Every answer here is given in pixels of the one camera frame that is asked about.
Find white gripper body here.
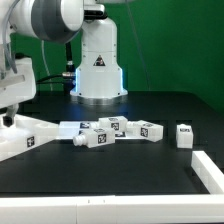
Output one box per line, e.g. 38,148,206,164
0,58,36,109

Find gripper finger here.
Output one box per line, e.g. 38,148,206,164
3,104,19,127

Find white square tabletop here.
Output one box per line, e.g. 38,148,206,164
0,114,59,162

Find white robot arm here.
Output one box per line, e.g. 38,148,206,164
0,0,127,127

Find white front fence bar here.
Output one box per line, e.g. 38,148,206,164
0,195,224,224

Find white fence bar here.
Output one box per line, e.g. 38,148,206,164
0,195,224,224
191,151,224,195

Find white right fence bar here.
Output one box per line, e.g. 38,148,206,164
191,151,224,195

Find grey camera cable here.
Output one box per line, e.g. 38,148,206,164
41,39,54,92

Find black cables on table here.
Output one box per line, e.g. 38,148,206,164
34,49,77,93

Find braided grey wrist cable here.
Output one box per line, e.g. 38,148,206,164
0,0,21,79

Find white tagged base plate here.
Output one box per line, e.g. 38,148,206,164
57,121,137,140

